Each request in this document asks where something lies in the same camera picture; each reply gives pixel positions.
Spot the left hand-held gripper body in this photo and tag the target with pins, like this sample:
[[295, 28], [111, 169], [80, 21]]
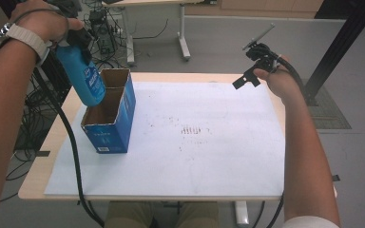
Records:
[[65, 7]]

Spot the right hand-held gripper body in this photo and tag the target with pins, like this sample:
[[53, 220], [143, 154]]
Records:
[[263, 52]]

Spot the blue plastic bottle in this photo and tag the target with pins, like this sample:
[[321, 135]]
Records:
[[84, 80]]

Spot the blue cardboard box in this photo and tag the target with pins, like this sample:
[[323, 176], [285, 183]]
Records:
[[114, 126]]

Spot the person's left hand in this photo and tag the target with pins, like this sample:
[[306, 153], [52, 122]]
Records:
[[42, 22]]

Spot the person's right hand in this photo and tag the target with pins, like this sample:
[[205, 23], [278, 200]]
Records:
[[282, 84]]

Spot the black computer tower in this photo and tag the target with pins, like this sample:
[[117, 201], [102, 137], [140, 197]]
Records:
[[103, 31]]

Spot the light wooden cabinet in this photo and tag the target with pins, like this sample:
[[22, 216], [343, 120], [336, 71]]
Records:
[[253, 8]]

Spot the beige band wristwatch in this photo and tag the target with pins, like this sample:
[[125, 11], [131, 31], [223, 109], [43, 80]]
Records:
[[28, 39]]

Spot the white paper sheet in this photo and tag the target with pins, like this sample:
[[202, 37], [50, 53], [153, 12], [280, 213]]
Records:
[[202, 152]]

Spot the grey floor mat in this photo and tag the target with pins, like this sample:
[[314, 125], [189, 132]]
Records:
[[329, 110]]

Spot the white table leg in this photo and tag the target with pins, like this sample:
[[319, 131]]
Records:
[[241, 213]]

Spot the person's right leg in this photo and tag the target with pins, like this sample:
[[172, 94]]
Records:
[[199, 215]]

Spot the person's leg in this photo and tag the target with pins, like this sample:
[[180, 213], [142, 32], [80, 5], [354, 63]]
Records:
[[130, 215], [199, 215]]

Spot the person's white sleeve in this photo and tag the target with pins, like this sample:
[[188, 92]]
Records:
[[310, 222]]

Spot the person's left leg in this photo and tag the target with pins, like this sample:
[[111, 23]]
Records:
[[130, 215]]

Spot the white frame table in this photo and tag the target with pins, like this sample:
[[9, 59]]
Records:
[[183, 38]]

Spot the black metal post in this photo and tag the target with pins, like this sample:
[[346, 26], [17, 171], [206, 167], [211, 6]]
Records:
[[339, 47]]

